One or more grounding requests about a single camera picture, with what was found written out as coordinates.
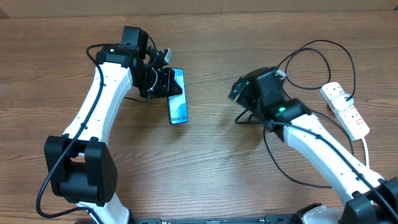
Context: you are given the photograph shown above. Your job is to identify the white USB charger plug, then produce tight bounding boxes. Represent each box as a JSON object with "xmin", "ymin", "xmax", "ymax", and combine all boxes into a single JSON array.
[{"xmin": 330, "ymin": 93, "xmax": 354, "ymax": 113}]

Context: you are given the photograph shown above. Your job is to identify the brown cardboard box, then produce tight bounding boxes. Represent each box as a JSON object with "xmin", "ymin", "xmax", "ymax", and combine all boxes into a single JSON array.
[{"xmin": 1, "ymin": 0, "xmax": 397, "ymax": 18}]

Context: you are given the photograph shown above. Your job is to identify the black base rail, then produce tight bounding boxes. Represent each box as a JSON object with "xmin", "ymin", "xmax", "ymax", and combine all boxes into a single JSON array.
[{"xmin": 74, "ymin": 213, "xmax": 312, "ymax": 224}]

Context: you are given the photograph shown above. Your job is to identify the white power strip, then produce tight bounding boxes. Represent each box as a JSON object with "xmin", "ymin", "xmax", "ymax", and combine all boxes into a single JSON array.
[{"xmin": 320, "ymin": 82, "xmax": 370, "ymax": 141}]

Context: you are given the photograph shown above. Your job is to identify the blue Samsung Galaxy smartphone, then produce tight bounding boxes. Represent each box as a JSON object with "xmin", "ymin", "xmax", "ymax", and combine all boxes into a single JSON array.
[{"xmin": 167, "ymin": 68, "xmax": 188, "ymax": 124}]

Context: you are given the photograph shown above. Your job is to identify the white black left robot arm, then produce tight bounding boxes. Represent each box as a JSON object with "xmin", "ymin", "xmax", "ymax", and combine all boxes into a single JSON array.
[{"xmin": 43, "ymin": 26, "xmax": 188, "ymax": 223}]

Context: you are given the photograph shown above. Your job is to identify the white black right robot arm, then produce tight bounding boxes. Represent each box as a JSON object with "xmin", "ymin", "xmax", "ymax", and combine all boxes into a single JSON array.
[{"xmin": 228, "ymin": 67, "xmax": 397, "ymax": 224}]

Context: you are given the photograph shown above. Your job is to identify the white power strip cord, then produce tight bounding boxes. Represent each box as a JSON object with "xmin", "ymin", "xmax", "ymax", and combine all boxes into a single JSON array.
[{"xmin": 360, "ymin": 138, "xmax": 371, "ymax": 169}]

